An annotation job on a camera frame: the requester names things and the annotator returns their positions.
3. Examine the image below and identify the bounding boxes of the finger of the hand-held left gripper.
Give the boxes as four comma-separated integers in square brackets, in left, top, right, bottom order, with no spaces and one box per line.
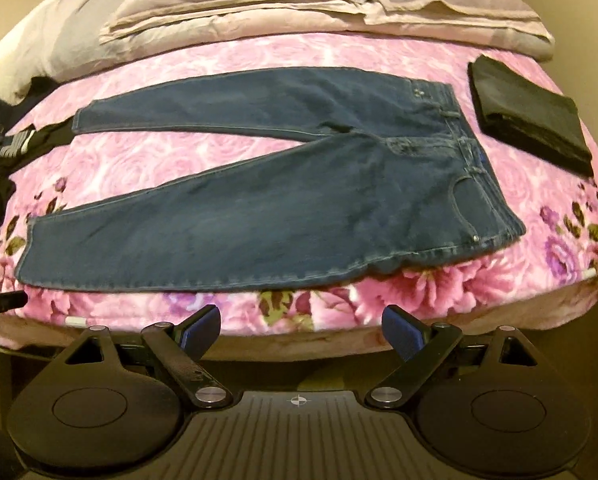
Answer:
[0,290,28,338]

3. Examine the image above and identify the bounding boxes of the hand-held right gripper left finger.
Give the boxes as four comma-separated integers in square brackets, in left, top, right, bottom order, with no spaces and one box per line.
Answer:
[62,305,232,408]

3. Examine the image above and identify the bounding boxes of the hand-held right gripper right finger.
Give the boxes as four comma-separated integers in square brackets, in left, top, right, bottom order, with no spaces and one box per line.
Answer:
[365,305,540,408]

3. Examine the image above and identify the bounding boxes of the blue denim jeans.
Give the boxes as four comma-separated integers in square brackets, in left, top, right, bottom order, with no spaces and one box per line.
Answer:
[15,66,527,293]

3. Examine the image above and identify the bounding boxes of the grey striped cloth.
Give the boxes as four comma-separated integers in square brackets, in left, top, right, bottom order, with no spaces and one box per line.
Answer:
[2,130,37,158]

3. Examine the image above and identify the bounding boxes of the pink floral blanket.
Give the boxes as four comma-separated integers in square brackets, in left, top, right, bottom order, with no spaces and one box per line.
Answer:
[0,30,598,356]

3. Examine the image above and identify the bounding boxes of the pale grey folded quilt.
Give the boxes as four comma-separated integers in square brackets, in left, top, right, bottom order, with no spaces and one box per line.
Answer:
[0,0,554,106]

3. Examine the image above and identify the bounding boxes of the black folded garment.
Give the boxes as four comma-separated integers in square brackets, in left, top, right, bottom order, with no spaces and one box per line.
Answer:
[468,55,594,178]

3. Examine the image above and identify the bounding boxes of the folded pink towel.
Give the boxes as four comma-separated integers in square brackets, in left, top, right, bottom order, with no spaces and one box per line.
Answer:
[102,0,554,46]

